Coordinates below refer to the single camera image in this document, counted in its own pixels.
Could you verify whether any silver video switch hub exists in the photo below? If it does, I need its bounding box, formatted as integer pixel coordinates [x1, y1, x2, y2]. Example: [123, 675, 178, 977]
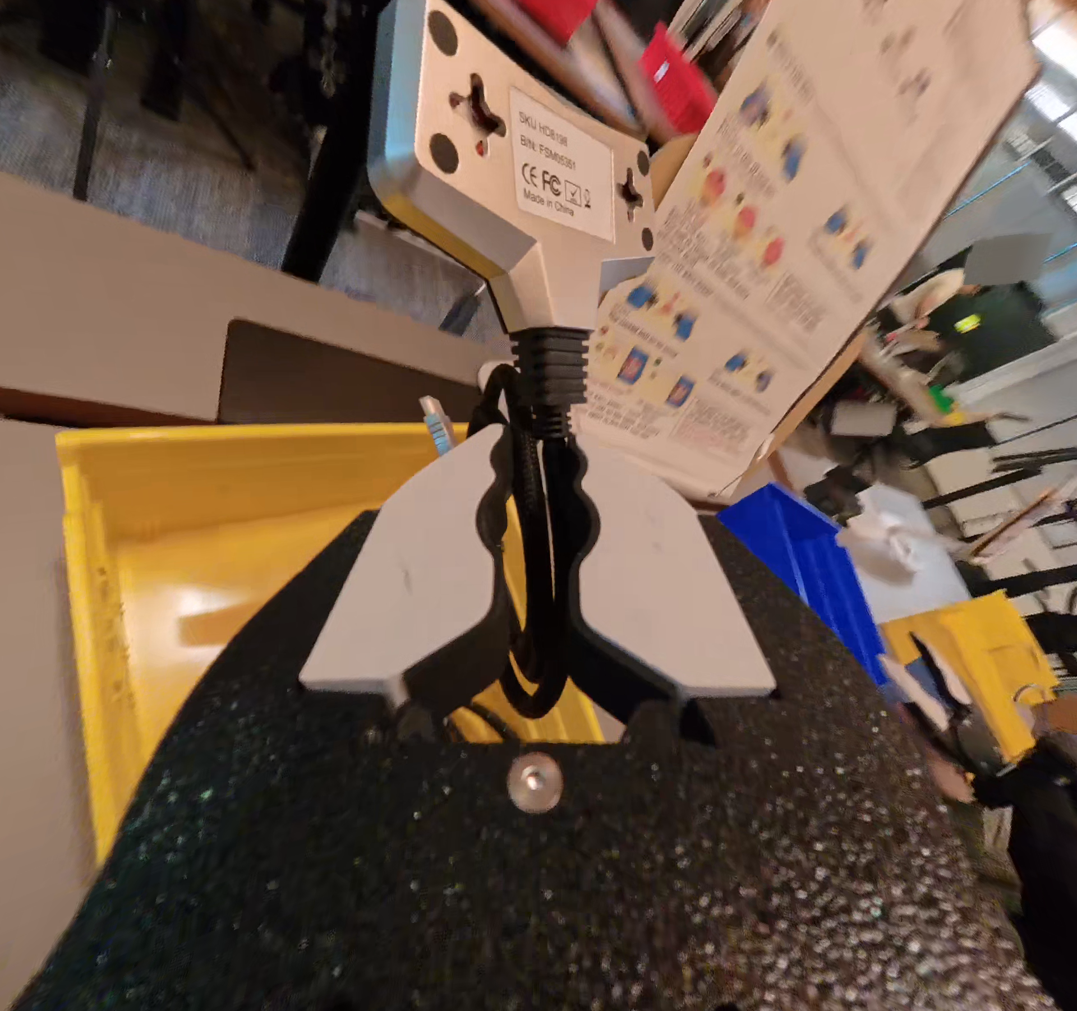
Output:
[366, 0, 659, 333]

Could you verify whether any black braided hub cable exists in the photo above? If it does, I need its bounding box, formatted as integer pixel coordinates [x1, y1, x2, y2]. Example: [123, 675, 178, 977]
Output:
[419, 325, 595, 722]

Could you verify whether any black table leg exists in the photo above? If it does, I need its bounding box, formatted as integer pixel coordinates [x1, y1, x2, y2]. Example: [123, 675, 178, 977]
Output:
[280, 0, 455, 282]

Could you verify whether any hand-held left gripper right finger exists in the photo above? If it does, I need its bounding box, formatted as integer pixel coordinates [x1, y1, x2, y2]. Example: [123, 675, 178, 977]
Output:
[565, 439, 777, 722]

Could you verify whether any cardboard instruction sheet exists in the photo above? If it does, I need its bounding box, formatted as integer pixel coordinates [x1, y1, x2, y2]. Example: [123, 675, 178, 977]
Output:
[579, 0, 1043, 501]

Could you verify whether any grey wood-edged tabletop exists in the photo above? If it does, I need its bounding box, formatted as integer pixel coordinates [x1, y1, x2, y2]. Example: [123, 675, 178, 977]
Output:
[0, 172, 510, 427]

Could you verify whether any blue plastic bin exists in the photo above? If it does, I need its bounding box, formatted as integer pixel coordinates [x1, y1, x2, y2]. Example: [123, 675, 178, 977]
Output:
[717, 481, 893, 686]

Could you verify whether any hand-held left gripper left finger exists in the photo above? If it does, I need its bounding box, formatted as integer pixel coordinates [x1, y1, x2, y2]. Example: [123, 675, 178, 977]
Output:
[298, 424, 516, 713]

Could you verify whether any yellow plastic bin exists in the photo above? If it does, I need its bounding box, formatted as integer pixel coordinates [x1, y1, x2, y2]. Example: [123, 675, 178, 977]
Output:
[879, 590, 1060, 767]
[54, 422, 609, 865]

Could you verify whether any crumpled white paper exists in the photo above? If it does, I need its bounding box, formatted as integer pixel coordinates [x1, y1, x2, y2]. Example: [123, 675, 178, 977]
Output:
[835, 505, 920, 581]

